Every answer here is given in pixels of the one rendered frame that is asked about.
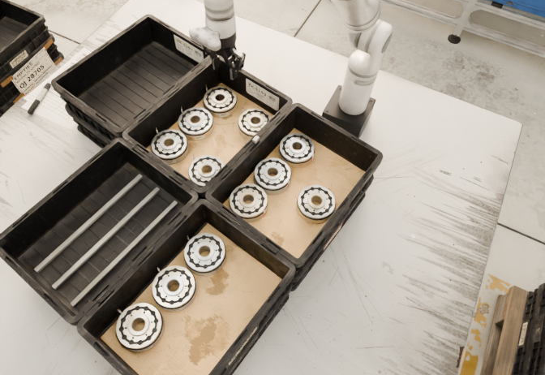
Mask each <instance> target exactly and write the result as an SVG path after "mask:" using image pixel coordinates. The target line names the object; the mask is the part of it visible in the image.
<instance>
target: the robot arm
mask: <svg viewBox="0 0 545 375"><path fill-rule="evenodd" d="M331 1H332V3H333V4H334V6H335V7H336V8H337V11H338V13H339V16H340V17H341V20H342V22H343V24H344V25H345V28H346V31H347V37H348V41H349V43H350V44H351V45H352V46H353V47H354V48H356V49H358V50H356V51H354V52H353V53H352V54H351V55H350V58H349V62H348V65H347V68H346V73H345V78H344V82H343V85H342V89H341V95H340V99H339V106H340V108H341V110H342V111H344V112H345V113H347V114H352V115H357V114H361V113H363V112H364V111H365V109H366V108H367V104H368V102H369V99H370V96H371V92H372V89H373V87H374V84H375V79H376V77H377V74H378V71H379V69H380V65H381V63H382V60H383V57H384V54H385V51H386V49H387V47H388V44H389V42H390V40H391V38H392V34H393V26H392V25H391V24H388V23H386V22H384V21H383V20H380V19H379V18H380V12H381V8H380V0H331ZM204 10H205V25H206V26H205V27H193V28H191V29H189V35H190V38H191V39H193V40H194V41H197V42H198V43H200V44H201V45H203V48H204V52H205V54H206V55H209V56H210V58H211V59H212V66H213V69H214V70H216V69H218V68H219V67H220V58H219V56H222V57H223V59H224V60H225V63H226V64H228V66H229V68H230V79H231V80H233V79H235V78H236V77H237V76H238V72H239V71H240V70H241V69H243V67H244V63H245V58H246V54H245V53H244V52H242V53H241V54H240V53H239V52H238V51H237V48H236V45H235V42H236V39H237V33H236V19H235V14H234V0H204ZM218 55H219V56H218ZM230 57H231V58H230ZM228 58H230V59H228ZM232 63H234V65H233V66H232Z"/></svg>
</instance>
